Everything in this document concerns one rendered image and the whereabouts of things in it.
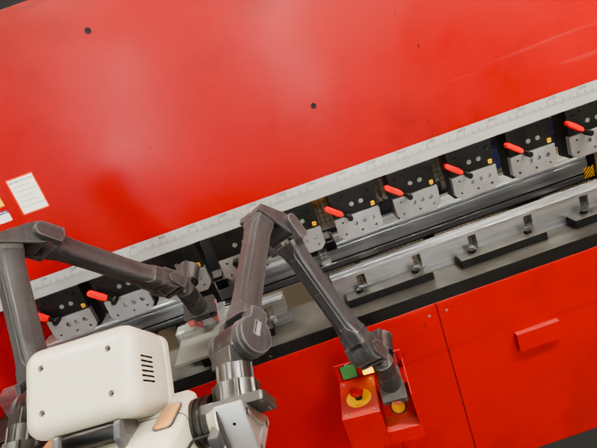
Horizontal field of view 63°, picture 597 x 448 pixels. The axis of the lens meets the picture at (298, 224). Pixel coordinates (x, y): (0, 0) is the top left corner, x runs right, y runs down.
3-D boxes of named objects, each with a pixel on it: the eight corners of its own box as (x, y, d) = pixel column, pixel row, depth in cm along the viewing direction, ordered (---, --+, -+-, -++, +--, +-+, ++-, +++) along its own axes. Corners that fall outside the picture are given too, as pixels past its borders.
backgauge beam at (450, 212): (51, 370, 196) (38, 349, 193) (63, 351, 210) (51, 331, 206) (597, 177, 193) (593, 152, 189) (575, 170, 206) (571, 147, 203)
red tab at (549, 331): (521, 352, 166) (517, 335, 164) (517, 348, 168) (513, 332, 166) (562, 337, 166) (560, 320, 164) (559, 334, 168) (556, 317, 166)
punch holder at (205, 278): (171, 302, 162) (149, 259, 157) (174, 291, 170) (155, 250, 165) (212, 287, 162) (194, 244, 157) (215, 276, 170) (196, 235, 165)
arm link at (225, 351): (212, 380, 90) (231, 369, 87) (208, 328, 95) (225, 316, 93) (250, 384, 96) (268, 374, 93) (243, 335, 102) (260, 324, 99)
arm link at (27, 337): (-29, 238, 111) (-10, 216, 106) (31, 239, 122) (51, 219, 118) (14, 435, 97) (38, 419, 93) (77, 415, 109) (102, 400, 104)
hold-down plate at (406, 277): (350, 308, 165) (347, 300, 164) (347, 301, 170) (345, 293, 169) (434, 279, 164) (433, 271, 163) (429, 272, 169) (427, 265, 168)
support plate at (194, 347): (176, 369, 143) (174, 366, 143) (187, 324, 168) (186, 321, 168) (234, 348, 143) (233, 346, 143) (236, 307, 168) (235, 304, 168)
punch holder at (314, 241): (284, 262, 162) (266, 217, 156) (282, 252, 170) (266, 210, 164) (327, 247, 161) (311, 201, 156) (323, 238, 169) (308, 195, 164)
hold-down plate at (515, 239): (463, 268, 164) (461, 261, 163) (457, 262, 169) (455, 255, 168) (548, 239, 164) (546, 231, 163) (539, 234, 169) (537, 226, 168)
